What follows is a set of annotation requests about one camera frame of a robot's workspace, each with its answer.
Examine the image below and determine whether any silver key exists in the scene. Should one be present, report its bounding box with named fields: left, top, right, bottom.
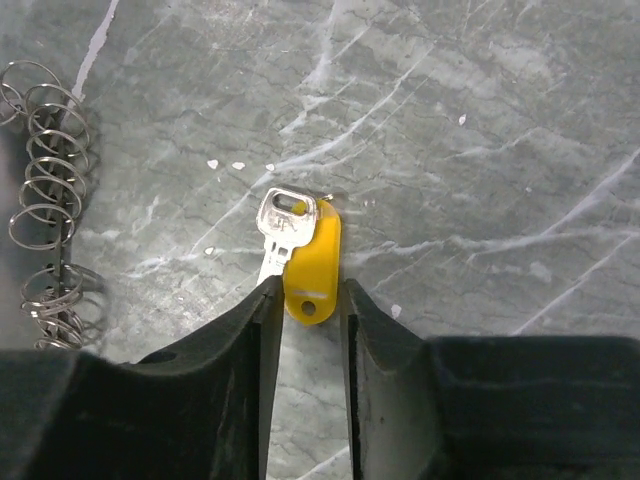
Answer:
left=256, top=187, right=319, bottom=285

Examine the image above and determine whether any yellow capped key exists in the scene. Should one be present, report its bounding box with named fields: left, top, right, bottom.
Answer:
left=284, top=199, right=342, bottom=326

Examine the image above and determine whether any saw keychain with red handle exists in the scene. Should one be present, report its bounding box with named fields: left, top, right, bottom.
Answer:
left=1, top=60, right=108, bottom=350

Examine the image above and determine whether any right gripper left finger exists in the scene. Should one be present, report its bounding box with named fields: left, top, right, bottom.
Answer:
left=1, top=277, right=284, bottom=479

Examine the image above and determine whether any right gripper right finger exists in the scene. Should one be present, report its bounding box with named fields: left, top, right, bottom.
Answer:
left=340, top=280, right=639, bottom=479

